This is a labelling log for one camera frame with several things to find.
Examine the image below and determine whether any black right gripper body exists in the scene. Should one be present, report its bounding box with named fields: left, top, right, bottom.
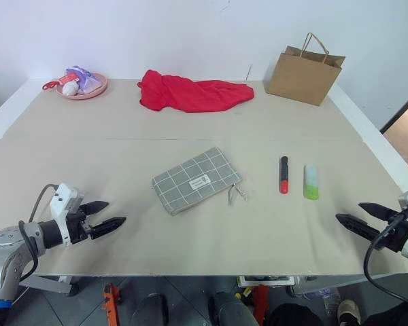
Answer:
left=373, top=206, right=408, bottom=253

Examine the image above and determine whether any black bundle on floor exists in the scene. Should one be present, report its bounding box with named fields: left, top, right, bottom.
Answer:
left=264, top=303, right=324, bottom=326

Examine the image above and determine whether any orange clamp tool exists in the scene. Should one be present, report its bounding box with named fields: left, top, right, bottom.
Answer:
left=101, top=283, right=124, bottom=326

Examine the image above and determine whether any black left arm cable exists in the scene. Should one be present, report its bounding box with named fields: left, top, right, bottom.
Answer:
left=18, top=183, right=59, bottom=283

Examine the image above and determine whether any red tag with loop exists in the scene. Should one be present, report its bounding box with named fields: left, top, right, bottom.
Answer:
left=41, top=74, right=80, bottom=92

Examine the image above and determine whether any black marker with red cap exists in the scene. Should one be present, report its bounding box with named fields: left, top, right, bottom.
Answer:
left=278, top=156, right=290, bottom=195

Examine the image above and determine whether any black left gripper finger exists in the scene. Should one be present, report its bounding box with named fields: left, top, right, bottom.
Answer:
left=88, top=216, right=127, bottom=240
left=80, top=200, right=110, bottom=215

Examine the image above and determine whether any purple plastic package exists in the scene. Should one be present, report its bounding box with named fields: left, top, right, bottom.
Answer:
left=65, top=65, right=103, bottom=95

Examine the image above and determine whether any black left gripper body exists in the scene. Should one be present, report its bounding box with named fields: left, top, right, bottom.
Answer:
left=66, top=210, right=97, bottom=245

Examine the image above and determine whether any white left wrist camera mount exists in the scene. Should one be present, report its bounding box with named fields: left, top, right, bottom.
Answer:
left=49, top=183, right=85, bottom=248

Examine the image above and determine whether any green and white tube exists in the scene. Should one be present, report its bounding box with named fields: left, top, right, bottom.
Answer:
left=303, top=164, right=320, bottom=202

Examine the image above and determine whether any red and yellow tool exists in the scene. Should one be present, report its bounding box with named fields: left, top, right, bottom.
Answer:
left=241, top=284, right=270, bottom=324

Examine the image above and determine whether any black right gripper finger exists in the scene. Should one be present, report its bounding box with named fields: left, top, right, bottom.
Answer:
left=335, top=213, right=382, bottom=243
left=358, top=202, right=401, bottom=222

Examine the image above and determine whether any white box under table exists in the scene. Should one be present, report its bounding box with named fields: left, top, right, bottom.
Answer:
left=237, top=274, right=295, bottom=289

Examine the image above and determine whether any white table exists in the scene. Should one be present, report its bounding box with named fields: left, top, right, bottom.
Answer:
left=0, top=77, right=408, bottom=297

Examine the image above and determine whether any clear plastic bottle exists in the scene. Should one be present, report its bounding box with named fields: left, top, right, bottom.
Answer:
left=322, top=287, right=341, bottom=314

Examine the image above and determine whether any small white round object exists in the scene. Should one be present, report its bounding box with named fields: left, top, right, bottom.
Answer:
left=61, top=81, right=80, bottom=96

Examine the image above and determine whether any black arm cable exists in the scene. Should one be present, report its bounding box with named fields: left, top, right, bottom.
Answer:
left=18, top=183, right=59, bottom=283
left=363, top=212, right=408, bottom=306

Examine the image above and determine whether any beige shoe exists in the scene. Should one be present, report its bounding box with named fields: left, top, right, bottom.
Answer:
left=336, top=299, right=362, bottom=326

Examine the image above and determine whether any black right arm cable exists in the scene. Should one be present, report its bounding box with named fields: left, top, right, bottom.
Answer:
left=363, top=212, right=408, bottom=306

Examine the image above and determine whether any brown paper bag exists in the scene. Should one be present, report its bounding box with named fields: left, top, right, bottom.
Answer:
left=266, top=32, right=347, bottom=107

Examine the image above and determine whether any grey checked pouch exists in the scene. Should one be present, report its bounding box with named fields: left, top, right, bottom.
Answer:
left=152, top=146, right=250, bottom=217

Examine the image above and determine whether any grey metal table bracket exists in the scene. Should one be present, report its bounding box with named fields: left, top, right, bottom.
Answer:
left=19, top=274, right=81, bottom=297

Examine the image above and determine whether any dark rounded shape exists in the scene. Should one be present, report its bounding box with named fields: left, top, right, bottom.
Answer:
left=207, top=290, right=260, bottom=326

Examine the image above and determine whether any pink plate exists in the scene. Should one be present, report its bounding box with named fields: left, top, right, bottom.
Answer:
left=55, top=71, right=109, bottom=101

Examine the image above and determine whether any red cloth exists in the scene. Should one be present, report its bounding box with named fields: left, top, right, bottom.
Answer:
left=137, top=69, right=256, bottom=113

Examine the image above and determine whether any beige table cover sheet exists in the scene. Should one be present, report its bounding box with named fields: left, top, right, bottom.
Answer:
left=0, top=78, right=365, bottom=142
left=0, top=137, right=408, bottom=277

